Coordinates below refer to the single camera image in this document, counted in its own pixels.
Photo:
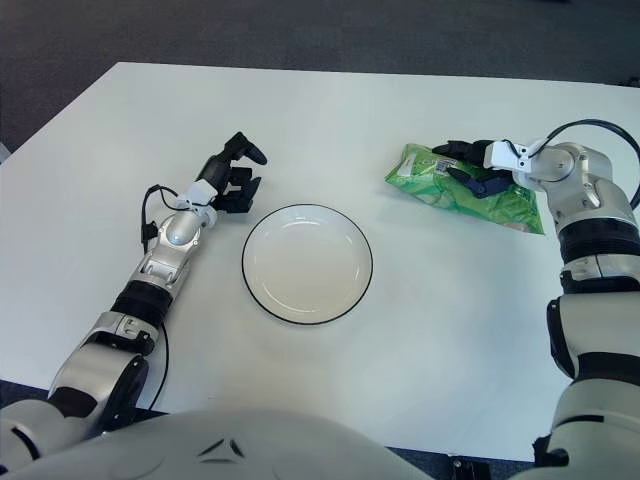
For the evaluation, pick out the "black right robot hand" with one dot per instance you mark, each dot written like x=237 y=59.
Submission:
x=492 y=182

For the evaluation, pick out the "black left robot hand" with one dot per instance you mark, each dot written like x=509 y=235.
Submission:
x=235 y=195

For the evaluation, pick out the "green snack bag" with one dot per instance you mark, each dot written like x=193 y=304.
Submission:
x=430 y=185

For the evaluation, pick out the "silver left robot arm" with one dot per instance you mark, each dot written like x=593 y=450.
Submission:
x=100 y=360

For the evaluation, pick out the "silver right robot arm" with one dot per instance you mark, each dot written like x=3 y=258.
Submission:
x=590 y=200

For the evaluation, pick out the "white plate black rim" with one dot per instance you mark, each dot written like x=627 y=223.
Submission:
x=305 y=265

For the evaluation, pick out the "white neighbouring table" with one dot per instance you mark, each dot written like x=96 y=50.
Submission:
x=2 y=154

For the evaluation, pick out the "grey robot torso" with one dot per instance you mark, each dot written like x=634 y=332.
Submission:
x=225 y=450

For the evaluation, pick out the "black bracket under table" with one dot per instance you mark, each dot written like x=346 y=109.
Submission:
x=472 y=470

